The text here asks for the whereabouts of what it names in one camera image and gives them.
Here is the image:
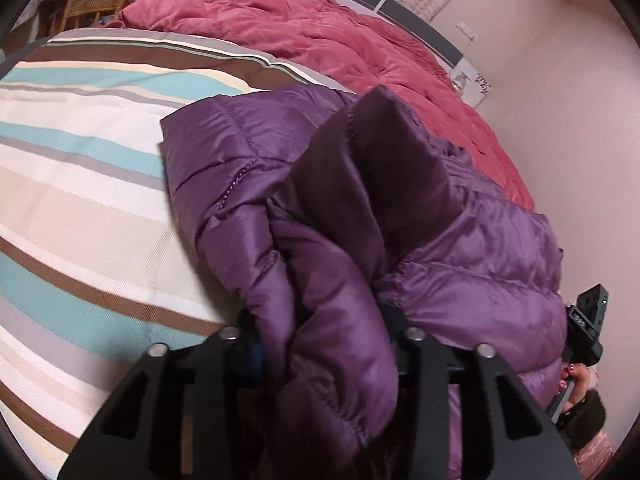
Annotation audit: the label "striped bed sheet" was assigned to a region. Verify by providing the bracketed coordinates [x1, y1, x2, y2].
[1, 29, 337, 479]

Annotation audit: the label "purple down jacket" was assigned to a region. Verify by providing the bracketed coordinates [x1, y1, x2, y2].
[160, 84, 566, 479]

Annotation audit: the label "right hand red nails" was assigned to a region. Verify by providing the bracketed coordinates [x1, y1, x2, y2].
[560, 363, 599, 412]

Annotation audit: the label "white grey headboard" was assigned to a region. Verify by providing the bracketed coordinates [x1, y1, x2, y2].
[338, 0, 491, 107]

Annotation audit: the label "white wall socket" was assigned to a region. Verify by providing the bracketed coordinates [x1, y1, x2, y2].
[457, 22, 477, 42]

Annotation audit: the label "pink red quilt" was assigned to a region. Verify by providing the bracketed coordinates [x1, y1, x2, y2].
[109, 0, 535, 209]

